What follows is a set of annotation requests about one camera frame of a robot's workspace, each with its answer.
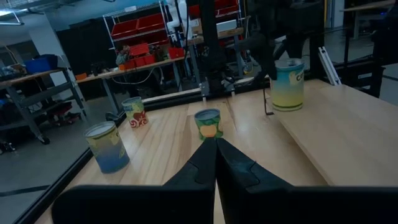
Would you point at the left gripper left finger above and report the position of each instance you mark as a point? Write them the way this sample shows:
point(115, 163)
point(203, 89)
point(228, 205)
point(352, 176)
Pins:
point(174, 202)

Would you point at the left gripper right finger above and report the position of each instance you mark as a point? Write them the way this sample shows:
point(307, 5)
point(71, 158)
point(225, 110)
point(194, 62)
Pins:
point(280, 205)

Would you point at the green can orange fruit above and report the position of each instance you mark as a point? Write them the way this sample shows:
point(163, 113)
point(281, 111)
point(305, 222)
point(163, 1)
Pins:
point(208, 124)

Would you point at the large blue yellow corn can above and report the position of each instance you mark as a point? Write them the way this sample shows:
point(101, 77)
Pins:
point(287, 87)
point(107, 149)

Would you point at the red white swirl can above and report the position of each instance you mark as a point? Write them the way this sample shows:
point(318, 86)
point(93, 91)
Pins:
point(136, 113)

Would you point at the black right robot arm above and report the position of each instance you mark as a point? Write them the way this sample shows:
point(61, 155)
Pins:
point(298, 18)

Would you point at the white box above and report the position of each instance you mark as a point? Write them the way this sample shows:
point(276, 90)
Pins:
point(228, 25)

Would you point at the red storage bin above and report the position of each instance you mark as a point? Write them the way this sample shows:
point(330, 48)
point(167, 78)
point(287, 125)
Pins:
point(176, 53)
point(139, 49)
point(124, 28)
point(150, 22)
point(228, 6)

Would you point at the silver aluminium extrusion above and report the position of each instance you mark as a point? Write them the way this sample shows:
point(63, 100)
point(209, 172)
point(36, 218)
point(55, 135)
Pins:
point(328, 67)

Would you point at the white robot figure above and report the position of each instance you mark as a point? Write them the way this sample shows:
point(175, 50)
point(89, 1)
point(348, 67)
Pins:
point(182, 15)

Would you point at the wooden table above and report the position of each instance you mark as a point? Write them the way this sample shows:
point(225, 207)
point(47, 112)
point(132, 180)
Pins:
point(370, 5)

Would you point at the small red bins row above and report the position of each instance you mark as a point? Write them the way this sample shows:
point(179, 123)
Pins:
point(140, 61)

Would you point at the wooden workbench grey legs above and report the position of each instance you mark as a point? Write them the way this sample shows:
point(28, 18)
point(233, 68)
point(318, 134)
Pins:
point(102, 74)

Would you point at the small orange box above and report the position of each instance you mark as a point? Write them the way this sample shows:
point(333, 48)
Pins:
point(81, 76)

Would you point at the black cabinet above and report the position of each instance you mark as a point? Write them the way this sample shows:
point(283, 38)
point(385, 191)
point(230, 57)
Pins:
point(81, 43)

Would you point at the workbench on casters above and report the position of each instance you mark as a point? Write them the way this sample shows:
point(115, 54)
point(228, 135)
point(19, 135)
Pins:
point(31, 74)

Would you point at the blue storage bin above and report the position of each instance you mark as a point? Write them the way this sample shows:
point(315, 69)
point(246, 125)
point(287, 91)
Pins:
point(38, 64)

